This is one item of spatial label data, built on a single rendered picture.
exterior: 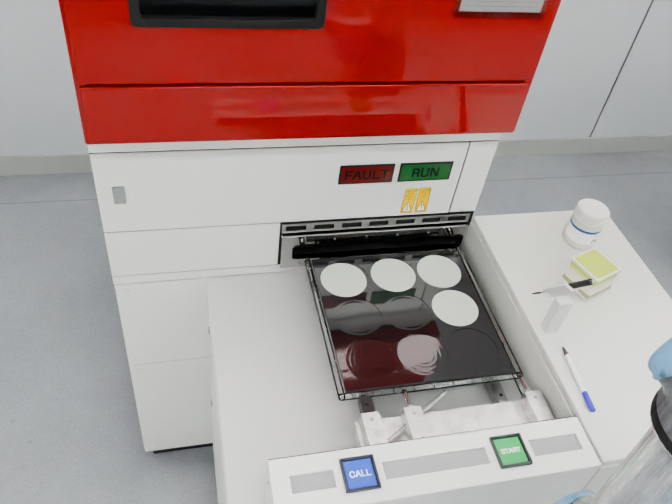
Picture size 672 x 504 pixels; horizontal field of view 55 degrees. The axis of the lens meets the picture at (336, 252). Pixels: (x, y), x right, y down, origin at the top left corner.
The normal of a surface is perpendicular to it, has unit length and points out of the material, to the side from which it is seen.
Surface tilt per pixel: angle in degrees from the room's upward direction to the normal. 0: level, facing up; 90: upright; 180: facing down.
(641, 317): 0
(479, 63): 90
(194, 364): 90
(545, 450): 0
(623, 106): 90
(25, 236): 0
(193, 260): 90
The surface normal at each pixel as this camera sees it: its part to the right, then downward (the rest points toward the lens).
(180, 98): 0.21, 0.70
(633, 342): 0.11, -0.71
